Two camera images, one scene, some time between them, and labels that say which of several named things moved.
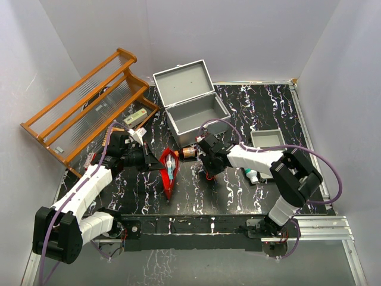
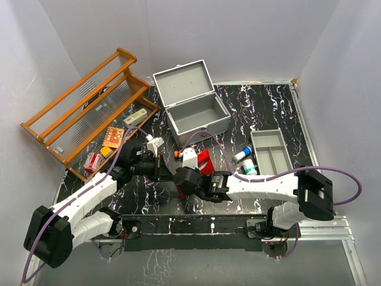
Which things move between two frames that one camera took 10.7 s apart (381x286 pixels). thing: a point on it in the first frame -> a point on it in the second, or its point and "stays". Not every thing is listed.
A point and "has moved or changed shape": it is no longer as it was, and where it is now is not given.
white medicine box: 136,118 stays
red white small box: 90,158 stays
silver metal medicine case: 190,101 stays
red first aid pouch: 168,176 has moved or changed shape
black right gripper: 212,172 -> 195,170
